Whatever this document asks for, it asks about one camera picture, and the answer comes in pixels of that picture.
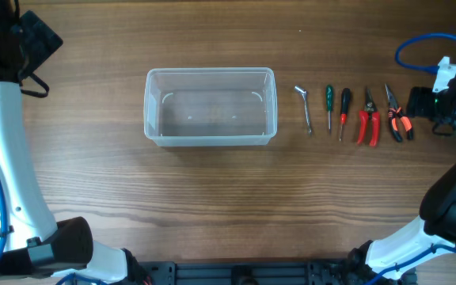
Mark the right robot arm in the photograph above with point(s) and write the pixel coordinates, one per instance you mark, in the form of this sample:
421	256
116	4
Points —
433	232

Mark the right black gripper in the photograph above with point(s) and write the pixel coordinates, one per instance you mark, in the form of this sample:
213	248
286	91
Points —
419	106

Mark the green handled screwdriver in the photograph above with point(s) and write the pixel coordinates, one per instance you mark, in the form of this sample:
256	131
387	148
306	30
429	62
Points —
329	93

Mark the clear plastic container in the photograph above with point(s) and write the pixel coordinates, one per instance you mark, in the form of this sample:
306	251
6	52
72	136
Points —
218	106

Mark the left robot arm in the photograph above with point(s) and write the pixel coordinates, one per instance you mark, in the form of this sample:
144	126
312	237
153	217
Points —
33	244

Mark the black red handled screwdriver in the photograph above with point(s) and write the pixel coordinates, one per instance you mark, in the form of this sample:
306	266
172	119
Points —
346	96

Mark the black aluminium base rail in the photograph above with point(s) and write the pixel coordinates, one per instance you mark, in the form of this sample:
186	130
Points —
315	272

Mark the orange black needle-nose pliers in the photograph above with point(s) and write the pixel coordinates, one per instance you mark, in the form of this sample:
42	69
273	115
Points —
395	113

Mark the red handled snips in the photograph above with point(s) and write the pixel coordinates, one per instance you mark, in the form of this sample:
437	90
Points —
369	115

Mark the silver socket wrench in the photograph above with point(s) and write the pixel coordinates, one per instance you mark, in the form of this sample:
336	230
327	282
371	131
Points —
304	95

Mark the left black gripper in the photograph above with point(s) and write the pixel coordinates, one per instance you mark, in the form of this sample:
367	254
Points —
43	40

